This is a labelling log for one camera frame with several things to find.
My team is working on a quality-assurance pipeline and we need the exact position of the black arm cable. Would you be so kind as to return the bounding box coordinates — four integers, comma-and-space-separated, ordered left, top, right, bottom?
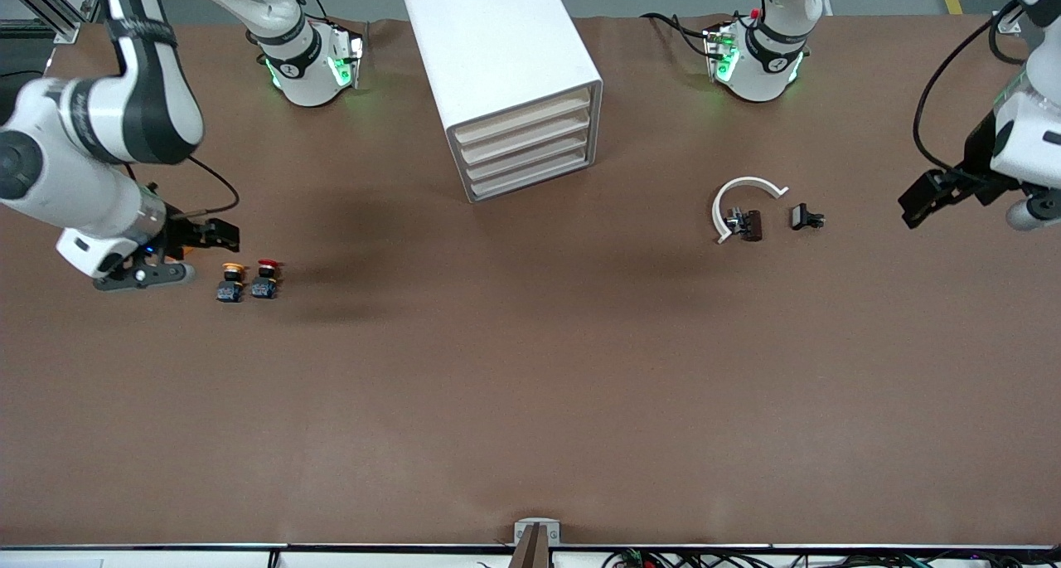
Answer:
912, 0, 1030, 177
124, 155, 242, 221

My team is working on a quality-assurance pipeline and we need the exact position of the grey metal bracket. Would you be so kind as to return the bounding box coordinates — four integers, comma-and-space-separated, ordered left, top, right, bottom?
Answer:
514, 517, 561, 546

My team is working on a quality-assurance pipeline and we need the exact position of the white drawer cabinet housing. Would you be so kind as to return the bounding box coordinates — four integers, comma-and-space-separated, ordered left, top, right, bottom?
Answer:
401, 0, 603, 204

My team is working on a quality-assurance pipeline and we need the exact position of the brown camera post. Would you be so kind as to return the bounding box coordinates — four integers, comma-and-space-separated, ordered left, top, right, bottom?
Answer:
507, 525, 553, 568

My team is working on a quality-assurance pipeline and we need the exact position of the brown table cover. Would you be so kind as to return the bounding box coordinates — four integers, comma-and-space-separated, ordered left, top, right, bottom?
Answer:
0, 14, 1061, 548

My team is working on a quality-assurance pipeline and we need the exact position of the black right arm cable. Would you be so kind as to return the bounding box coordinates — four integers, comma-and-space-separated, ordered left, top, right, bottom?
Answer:
124, 155, 242, 221

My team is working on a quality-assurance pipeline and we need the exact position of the red push button switch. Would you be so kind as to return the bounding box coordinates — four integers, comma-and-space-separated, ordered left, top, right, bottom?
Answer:
251, 258, 283, 300

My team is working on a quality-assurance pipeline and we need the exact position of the white cabinet drawer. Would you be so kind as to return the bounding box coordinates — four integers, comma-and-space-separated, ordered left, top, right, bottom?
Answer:
464, 128, 596, 182
453, 87, 593, 145
469, 147, 598, 201

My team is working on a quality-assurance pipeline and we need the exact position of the white curved plastic ring piece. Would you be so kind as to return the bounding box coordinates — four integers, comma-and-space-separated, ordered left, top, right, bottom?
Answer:
712, 176, 790, 245

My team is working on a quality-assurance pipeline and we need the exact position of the black base cable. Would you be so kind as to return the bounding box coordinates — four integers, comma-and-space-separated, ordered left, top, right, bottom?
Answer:
294, 0, 371, 36
641, 12, 724, 60

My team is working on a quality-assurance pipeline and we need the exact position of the white plastic bin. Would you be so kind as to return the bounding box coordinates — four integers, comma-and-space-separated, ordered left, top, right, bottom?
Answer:
458, 108, 594, 164

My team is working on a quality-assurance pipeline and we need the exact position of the dark brown block with metal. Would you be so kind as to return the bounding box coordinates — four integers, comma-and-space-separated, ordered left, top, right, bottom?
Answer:
725, 208, 763, 242

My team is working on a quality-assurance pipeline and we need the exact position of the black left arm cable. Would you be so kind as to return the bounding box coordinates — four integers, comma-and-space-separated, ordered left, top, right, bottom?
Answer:
912, 0, 1030, 177

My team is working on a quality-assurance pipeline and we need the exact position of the yellow push button switch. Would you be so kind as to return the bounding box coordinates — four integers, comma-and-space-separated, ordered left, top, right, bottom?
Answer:
216, 262, 250, 304

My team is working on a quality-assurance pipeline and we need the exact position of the aluminium frame profile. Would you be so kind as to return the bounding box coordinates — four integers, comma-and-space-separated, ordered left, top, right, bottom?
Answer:
0, 0, 107, 43
993, 0, 1029, 36

